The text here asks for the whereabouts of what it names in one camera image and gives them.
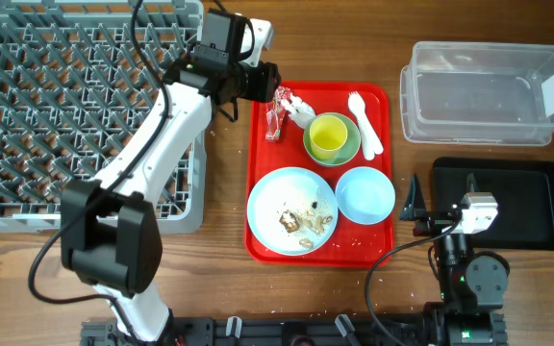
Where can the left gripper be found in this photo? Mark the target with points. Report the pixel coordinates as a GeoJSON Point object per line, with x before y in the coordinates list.
{"type": "Point", "coordinates": [266, 83]}

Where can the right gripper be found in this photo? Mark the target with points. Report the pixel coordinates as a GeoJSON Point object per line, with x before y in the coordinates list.
{"type": "Point", "coordinates": [415, 209]}

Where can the red snack wrapper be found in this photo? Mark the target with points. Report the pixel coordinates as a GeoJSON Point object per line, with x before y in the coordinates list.
{"type": "Point", "coordinates": [276, 113]}

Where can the white napkin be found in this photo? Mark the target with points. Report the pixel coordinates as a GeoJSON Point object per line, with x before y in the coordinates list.
{"type": "Point", "coordinates": [299, 111]}

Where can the light blue bowl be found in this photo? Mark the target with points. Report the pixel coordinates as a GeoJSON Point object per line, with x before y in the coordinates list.
{"type": "Point", "coordinates": [365, 195]}

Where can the yellow plastic cup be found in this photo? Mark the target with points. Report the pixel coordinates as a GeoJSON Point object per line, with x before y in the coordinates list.
{"type": "Point", "coordinates": [328, 134]}

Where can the white plastic fork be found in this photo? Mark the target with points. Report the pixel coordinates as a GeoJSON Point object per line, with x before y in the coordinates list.
{"type": "Point", "coordinates": [356, 104]}

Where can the green bowl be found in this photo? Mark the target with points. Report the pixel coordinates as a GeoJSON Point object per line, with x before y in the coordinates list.
{"type": "Point", "coordinates": [347, 152]}

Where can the light blue plate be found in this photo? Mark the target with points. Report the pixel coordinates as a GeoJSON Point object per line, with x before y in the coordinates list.
{"type": "Point", "coordinates": [288, 188]}

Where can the white plastic spoon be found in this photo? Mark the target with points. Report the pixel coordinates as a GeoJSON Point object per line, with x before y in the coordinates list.
{"type": "Point", "coordinates": [368, 151]}

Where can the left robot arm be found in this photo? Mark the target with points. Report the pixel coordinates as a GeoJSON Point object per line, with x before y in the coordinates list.
{"type": "Point", "coordinates": [110, 235]}

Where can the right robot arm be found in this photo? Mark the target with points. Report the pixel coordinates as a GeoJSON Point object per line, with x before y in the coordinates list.
{"type": "Point", "coordinates": [472, 284]}

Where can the grey plastic dishwasher rack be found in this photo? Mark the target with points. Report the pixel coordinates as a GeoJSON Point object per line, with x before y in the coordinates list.
{"type": "Point", "coordinates": [74, 88]}

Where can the black plastic tray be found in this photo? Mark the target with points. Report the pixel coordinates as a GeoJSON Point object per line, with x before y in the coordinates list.
{"type": "Point", "coordinates": [524, 191]}

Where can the clear plastic bin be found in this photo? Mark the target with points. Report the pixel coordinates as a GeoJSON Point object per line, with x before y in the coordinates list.
{"type": "Point", "coordinates": [478, 93]}

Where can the food scraps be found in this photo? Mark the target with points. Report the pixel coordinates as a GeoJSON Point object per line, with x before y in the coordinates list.
{"type": "Point", "coordinates": [309, 221]}

